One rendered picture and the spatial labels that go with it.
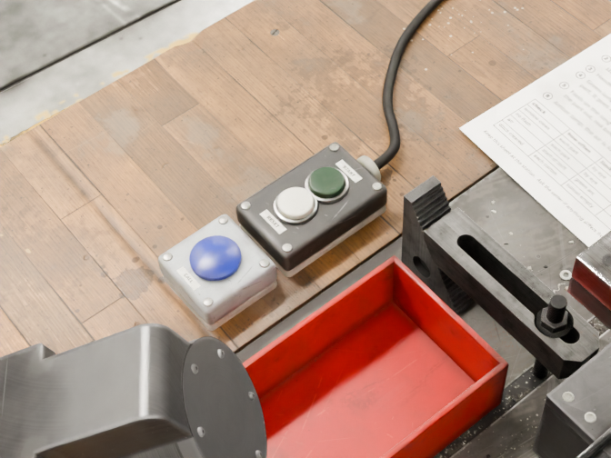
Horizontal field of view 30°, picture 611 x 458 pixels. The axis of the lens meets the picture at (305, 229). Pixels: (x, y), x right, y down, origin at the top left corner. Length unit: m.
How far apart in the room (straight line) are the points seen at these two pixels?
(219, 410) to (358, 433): 0.43
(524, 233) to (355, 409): 0.21
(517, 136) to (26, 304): 0.43
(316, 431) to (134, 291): 0.19
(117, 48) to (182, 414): 2.02
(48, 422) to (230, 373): 0.07
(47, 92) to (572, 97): 1.47
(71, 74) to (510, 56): 1.42
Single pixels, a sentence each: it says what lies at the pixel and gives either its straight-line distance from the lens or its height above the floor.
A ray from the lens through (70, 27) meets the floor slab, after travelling 2.45.
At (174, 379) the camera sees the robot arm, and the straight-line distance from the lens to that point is 0.38.
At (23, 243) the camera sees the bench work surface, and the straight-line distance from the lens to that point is 0.97.
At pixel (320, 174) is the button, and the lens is 0.92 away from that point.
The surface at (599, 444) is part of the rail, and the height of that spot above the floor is 0.99.
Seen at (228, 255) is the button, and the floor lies 0.94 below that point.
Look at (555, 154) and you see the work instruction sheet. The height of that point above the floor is 0.90.
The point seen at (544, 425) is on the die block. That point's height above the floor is 0.95.
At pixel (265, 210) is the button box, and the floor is 0.93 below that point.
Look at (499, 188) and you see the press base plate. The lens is 0.96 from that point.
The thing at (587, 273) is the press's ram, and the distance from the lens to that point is 0.64.
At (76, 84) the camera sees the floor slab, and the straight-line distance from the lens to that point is 2.33.
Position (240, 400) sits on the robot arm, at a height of 1.29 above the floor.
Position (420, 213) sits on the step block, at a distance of 0.84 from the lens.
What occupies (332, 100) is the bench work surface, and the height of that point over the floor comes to 0.90.
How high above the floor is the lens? 1.66
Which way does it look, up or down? 54 degrees down
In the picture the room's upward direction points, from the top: 5 degrees counter-clockwise
